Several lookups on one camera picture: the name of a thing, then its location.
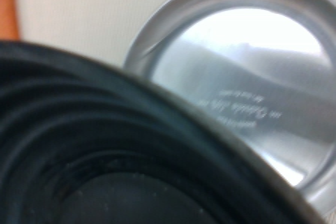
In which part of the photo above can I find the round silver metal plate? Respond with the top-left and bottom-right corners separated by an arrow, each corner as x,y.
124,0 -> 336,215

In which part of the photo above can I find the black ribbed bowl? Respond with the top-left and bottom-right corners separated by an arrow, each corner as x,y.
0,41 -> 325,224

